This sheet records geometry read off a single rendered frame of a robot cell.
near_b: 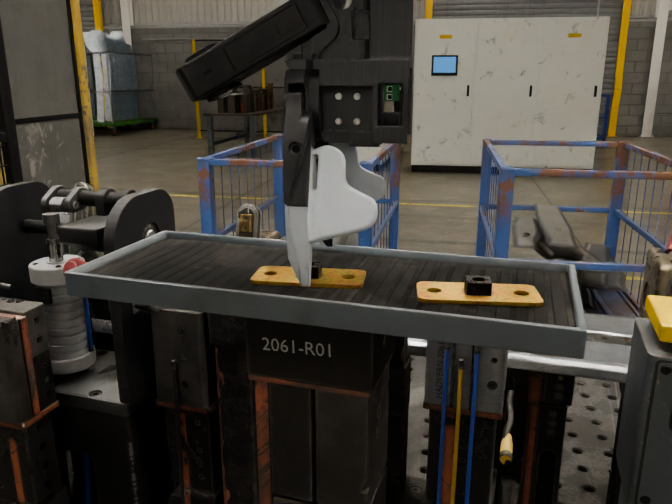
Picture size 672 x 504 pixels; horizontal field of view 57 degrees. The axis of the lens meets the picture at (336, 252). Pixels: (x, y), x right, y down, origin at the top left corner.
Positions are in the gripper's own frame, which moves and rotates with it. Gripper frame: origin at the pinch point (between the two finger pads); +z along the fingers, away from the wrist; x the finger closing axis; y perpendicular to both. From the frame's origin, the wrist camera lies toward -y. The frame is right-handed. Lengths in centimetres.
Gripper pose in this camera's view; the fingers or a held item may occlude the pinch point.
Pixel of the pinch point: (309, 253)
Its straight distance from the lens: 46.4
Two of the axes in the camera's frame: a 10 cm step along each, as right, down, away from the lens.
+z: 0.0, 9.6, 2.8
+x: 1.4, -2.7, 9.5
